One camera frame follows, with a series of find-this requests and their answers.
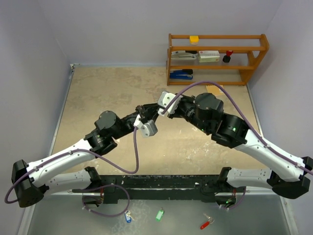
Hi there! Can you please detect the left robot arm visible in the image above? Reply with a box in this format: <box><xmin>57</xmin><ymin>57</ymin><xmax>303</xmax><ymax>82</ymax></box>
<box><xmin>5</xmin><ymin>103</ymin><xmax>163</xmax><ymax>208</ymax></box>

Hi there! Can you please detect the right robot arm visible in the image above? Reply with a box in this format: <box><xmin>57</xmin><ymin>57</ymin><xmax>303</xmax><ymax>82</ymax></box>
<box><xmin>160</xmin><ymin>93</ymin><xmax>313</xmax><ymax>199</ymax></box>

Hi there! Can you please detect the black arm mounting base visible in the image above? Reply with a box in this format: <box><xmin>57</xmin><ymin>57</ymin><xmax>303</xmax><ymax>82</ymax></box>
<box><xmin>72</xmin><ymin>174</ymin><xmax>246</xmax><ymax>205</ymax></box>

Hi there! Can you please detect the brown envelope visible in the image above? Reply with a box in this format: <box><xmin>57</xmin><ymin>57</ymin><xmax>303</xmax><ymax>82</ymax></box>
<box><xmin>206</xmin><ymin>85</ymin><xmax>224</xmax><ymax>97</ymax></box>

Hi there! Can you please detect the blue stapler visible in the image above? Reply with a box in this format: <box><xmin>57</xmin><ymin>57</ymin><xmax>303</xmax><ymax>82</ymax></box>
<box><xmin>169</xmin><ymin>69</ymin><xmax>193</xmax><ymax>80</ymax></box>

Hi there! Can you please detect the grey stapler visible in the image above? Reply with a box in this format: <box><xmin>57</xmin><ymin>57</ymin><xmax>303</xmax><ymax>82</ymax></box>
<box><xmin>171</xmin><ymin>50</ymin><xmax>198</xmax><ymax>60</ymax></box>

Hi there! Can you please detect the white and red box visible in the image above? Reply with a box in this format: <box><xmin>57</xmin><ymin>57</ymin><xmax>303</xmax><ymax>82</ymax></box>
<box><xmin>198</xmin><ymin>50</ymin><xmax>220</xmax><ymax>63</ymax></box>

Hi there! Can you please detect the red and black stamp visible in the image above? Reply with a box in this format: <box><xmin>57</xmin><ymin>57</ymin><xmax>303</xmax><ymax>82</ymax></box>
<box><xmin>223</xmin><ymin>50</ymin><xmax>233</xmax><ymax>63</ymax></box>

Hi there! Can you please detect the wooden shelf rack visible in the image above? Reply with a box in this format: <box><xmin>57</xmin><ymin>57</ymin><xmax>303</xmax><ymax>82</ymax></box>
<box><xmin>166</xmin><ymin>34</ymin><xmax>269</xmax><ymax>85</ymax></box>

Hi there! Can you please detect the yellow box on shelf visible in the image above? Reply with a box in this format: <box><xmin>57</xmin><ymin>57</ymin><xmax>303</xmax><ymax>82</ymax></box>
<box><xmin>189</xmin><ymin>35</ymin><xmax>199</xmax><ymax>45</ymax></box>

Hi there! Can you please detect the key with blue tag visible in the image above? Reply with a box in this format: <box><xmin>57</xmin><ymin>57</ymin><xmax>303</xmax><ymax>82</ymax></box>
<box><xmin>124</xmin><ymin>211</ymin><xmax>134</xmax><ymax>223</ymax></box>

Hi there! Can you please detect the green key tag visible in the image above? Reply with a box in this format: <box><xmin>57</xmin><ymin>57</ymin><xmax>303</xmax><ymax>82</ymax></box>
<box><xmin>155</xmin><ymin>208</ymin><xmax>164</xmax><ymax>222</ymax></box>

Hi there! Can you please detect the key with red tag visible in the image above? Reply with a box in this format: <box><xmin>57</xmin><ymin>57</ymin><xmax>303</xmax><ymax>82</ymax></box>
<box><xmin>200</xmin><ymin>213</ymin><xmax>214</xmax><ymax>230</ymax></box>

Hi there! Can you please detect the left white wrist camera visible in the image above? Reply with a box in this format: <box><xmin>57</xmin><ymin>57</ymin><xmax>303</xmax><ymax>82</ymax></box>
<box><xmin>134</xmin><ymin>115</ymin><xmax>158</xmax><ymax>138</ymax></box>

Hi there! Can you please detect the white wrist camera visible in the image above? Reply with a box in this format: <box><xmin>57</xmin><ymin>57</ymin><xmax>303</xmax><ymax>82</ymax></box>
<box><xmin>134</xmin><ymin>115</ymin><xmax>158</xmax><ymax>138</ymax></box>
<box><xmin>157</xmin><ymin>91</ymin><xmax>182</xmax><ymax>116</ymax></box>

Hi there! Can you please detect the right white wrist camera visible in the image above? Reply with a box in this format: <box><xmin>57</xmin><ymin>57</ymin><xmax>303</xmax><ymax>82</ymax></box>
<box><xmin>157</xmin><ymin>91</ymin><xmax>182</xmax><ymax>116</ymax></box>

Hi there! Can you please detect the aluminium table frame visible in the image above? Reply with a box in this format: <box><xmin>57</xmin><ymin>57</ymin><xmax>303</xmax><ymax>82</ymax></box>
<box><xmin>19</xmin><ymin>67</ymin><xmax>298</xmax><ymax>235</ymax></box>

